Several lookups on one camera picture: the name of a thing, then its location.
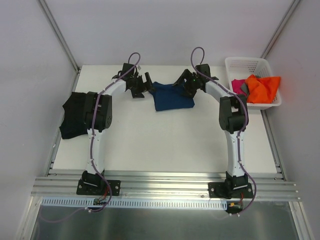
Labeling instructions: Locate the blue t shirt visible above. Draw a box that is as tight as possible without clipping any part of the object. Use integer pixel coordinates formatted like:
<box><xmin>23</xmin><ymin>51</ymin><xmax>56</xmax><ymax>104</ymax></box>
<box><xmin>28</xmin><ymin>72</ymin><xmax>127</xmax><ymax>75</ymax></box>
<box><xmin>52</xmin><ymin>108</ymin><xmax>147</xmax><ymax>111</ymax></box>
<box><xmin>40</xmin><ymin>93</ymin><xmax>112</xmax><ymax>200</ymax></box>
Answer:
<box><xmin>148</xmin><ymin>82</ymin><xmax>195</xmax><ymax>112</ymax></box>

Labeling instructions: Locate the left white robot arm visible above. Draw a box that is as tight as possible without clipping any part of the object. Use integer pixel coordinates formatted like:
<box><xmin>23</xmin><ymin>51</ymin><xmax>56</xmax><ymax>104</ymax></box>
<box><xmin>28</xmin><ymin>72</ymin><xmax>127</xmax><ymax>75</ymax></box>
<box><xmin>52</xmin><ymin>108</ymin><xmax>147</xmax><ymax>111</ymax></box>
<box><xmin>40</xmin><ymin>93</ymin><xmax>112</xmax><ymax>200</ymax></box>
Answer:
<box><xmin>81</xmin><ymin>63</ymin><xmax>154</xmax><ymax>194</ymax></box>

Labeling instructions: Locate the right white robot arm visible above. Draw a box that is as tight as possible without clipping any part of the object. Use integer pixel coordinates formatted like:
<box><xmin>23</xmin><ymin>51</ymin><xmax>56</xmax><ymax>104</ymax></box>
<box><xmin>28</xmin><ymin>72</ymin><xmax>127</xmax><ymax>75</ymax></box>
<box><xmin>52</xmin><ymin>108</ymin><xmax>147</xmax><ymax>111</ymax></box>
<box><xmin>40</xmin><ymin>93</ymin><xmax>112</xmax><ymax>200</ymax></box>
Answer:
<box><xmin>173</xmin><ymin>64</ymin><xmax>249</xmax><ymax>199</ymax></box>

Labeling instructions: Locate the pink t shirt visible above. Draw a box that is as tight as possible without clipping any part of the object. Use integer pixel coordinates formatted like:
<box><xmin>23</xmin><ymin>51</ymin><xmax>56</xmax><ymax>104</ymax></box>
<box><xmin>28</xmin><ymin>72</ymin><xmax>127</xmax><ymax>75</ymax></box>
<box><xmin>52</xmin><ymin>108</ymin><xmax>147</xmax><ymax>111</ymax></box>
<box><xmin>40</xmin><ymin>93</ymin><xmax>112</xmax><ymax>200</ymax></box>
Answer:
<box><xmin>231</xmin><ymin>79</ymin><xmax>246</xmax><ymax>96</ymax></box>

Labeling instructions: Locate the white plastic laundry basket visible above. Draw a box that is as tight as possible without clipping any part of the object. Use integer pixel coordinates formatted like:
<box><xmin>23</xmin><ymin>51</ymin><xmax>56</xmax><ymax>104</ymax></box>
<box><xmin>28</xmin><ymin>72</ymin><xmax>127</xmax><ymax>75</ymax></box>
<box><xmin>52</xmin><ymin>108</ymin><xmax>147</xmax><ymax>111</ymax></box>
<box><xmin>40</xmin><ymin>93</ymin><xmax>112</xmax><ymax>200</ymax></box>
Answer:
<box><xmin>225</xmin><ymin>57</ymin><xmax>282</xmax><ymax>110</ymax></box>

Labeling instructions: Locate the grey t shirt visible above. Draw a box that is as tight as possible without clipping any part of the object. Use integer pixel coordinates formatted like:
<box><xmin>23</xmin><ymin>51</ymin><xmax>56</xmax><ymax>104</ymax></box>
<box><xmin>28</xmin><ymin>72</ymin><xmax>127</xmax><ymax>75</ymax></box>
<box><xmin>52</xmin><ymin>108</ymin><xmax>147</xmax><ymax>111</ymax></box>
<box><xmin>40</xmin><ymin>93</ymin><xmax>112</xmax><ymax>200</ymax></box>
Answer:
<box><xmin>240</xmin><ymin>83</ymin><xmax>250</xmax><ymax>97</ymax></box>

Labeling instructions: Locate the folded black t shirt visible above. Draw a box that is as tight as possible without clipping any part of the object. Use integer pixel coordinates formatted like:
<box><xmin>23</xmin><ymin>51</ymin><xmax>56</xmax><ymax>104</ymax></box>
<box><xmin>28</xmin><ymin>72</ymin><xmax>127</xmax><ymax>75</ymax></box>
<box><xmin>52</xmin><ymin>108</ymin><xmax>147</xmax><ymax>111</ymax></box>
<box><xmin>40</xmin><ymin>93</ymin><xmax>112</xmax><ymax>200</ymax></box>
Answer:
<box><xmin>59</xmin><ymin>92</ymin><xmax>88</xmax><ymax>140</ymax></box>

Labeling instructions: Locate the orange t shirt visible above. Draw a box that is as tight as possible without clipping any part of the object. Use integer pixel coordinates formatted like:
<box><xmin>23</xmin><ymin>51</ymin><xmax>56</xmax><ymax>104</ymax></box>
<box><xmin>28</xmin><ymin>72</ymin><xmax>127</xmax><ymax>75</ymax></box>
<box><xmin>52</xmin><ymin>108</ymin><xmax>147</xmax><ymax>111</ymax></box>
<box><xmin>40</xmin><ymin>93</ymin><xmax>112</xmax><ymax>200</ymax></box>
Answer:
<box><xmin>245</xmin><ymin>74</ymin><xmax>281</xmax><ymax>104</ymax></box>

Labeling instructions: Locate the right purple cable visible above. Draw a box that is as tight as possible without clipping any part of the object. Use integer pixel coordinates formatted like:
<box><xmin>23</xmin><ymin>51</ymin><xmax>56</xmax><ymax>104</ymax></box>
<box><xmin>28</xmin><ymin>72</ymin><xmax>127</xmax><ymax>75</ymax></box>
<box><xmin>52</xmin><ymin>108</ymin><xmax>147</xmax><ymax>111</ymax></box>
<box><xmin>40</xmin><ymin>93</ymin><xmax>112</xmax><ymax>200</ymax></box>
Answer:
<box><xmin>190</xmin><ymin>46</ymin><xmax>258</xmax><ymax>218</ymax></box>

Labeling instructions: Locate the purple cable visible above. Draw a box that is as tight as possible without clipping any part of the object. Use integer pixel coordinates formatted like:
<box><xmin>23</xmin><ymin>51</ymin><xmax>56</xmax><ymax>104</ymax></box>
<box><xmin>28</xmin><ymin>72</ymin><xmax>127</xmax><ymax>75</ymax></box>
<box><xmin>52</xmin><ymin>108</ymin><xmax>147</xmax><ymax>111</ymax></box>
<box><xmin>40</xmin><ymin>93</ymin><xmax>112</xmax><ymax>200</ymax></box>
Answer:
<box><xmin>190</xmin><ymin>46</ymin><xmax>258</xmax><ymax>218</ymax></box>
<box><xmin>37</xmin><ymin>52</ymin><xmax>141</xmax><ymax>223</ymax></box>

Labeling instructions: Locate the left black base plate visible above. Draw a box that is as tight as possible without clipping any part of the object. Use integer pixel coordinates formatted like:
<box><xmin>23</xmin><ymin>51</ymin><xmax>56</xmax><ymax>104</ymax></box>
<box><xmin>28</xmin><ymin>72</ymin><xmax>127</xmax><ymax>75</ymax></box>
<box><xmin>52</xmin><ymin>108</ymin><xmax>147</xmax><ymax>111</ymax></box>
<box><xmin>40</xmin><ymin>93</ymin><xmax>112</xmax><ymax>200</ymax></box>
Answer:
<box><xmin>76</xmin><ymin>173</ymin><xmax>121</xmax><ymax>196</ymax></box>

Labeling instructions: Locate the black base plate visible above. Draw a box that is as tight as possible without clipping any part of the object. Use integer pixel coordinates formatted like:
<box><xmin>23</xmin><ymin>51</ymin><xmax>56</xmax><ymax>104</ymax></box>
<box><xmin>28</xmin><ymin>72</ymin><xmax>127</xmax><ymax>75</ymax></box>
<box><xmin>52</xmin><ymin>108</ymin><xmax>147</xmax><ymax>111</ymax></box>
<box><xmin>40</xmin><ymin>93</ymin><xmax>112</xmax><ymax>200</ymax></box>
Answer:
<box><xmin>208</xmin><ymin>182</ymin><xmax>254</xmax><ymax>200</ymax></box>
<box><xmin>76</xmin><ymin>173</ymin><xmax>121</xmax><ymax>196</ymax></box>

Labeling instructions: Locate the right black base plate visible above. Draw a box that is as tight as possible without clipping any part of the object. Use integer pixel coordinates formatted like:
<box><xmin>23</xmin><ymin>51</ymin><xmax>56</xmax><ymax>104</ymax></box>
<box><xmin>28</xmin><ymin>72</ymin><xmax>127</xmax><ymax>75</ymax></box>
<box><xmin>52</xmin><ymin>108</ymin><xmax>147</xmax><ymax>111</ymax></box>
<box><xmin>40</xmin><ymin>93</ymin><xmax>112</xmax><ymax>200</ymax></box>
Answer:
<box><xmin>208</xmin><ymin>182</ymin><xmax>254</xmax><ymax>200</ymax></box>

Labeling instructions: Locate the white slotted cable duct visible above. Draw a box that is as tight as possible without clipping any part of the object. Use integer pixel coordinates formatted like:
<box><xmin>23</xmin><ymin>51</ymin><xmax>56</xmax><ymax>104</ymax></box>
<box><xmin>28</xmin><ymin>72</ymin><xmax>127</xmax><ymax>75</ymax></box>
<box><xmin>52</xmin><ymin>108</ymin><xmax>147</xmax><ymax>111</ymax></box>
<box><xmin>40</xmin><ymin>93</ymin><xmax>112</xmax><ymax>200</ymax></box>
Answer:
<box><xmin>41</xmin><ymin>197</ymin><xmax>227</xmax><ymax>211</ymax></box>

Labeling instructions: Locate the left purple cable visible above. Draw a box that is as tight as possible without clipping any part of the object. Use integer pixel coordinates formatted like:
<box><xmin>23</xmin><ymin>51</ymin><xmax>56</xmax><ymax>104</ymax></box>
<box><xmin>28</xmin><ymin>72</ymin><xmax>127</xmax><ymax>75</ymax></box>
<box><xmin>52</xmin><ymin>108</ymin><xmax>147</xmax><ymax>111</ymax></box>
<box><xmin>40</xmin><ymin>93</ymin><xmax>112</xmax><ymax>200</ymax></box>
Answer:
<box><xmin>37</xmin><ymin>52</ymin><xmax>141</xmax><ymax>223</ymax></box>

